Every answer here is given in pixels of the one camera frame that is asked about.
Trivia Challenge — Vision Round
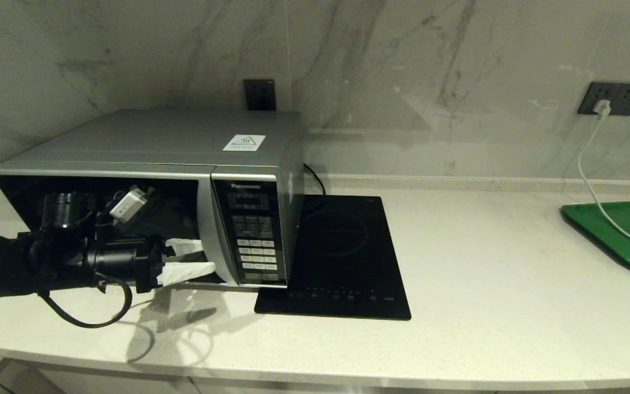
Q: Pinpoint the wide black wall socket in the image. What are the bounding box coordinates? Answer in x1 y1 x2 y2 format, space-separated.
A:
577 82 630 117

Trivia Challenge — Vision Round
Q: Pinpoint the white power cable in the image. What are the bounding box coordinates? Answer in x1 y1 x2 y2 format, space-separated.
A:
576 117 630 251

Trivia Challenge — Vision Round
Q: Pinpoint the small black wall socket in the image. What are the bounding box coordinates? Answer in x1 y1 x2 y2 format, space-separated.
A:
243 79 277 112

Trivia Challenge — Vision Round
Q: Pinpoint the black induction cooktop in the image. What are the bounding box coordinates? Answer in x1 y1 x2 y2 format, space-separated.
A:
254 195 412 321

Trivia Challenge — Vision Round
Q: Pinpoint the dark glass microwave door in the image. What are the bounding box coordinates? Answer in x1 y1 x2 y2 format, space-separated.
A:
0 169 239 288

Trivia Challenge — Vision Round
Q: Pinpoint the white warning sticker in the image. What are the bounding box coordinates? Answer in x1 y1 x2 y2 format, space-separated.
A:
223 134 266 152

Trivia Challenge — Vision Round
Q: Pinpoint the silver Panasonic microwave oven body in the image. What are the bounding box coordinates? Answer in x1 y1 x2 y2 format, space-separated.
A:
0 108 306 289

